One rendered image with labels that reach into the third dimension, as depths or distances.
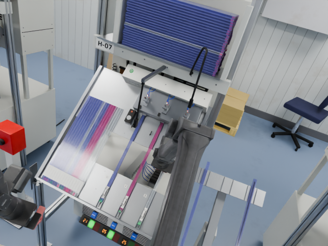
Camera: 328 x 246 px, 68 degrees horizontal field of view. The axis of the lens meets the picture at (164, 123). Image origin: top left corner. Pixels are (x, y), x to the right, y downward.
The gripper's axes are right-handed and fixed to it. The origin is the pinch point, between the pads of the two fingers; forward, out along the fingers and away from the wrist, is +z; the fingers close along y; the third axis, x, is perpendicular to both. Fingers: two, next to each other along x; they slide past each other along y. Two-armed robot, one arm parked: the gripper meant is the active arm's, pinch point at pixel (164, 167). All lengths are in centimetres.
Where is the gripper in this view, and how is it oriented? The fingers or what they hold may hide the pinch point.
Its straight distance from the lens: 123.5
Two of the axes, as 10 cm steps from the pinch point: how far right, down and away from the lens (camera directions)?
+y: -9.1, -3.6, 2.2
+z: 0.7, 3.9, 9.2
